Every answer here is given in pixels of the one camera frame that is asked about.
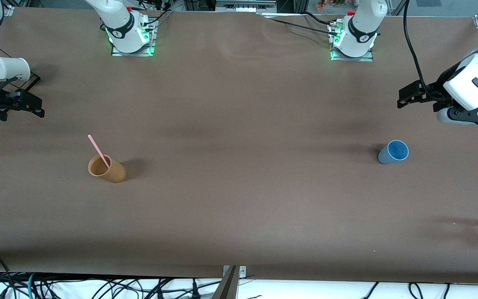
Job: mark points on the grey metal bracket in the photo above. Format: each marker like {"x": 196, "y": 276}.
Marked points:
{"x": 243, "y": 272}

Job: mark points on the blue cup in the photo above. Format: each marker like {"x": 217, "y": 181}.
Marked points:
{"x": 386, "y": 155}

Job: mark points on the white paper cup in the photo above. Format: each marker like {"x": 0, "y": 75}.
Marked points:
{"x": 13, "y": 68}

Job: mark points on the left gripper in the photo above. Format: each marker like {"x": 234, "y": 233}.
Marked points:
{"x": 439, "y": 87}

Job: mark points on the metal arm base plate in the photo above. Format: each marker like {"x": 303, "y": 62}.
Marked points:
{"x": 353, "y": 59}
{"x": 133, "y": 54}

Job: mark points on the brown wooden cup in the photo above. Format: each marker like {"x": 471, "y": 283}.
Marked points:
{"x": 114, "y": 172}

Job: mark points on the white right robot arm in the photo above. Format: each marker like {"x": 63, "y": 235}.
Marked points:
{"x": 123, "y": 25}

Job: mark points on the grey power strip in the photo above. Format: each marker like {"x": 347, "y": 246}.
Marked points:
{"x": 245, "y": 5}

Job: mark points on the dark camera pole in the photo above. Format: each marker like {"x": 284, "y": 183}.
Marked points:
{"x": 227, "y": 288}

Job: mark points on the brown table cover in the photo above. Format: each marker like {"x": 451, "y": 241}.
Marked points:
{"x": 239, "y": 166}

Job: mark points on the pink chopstick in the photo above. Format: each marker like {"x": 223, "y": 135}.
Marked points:
{"x": 98, "y": 149}

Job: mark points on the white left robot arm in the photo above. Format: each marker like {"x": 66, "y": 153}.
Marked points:
{"x": 361, "y": 29}

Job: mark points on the grey device at corner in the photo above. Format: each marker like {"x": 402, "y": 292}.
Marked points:
{"x": 31, "y": 81}

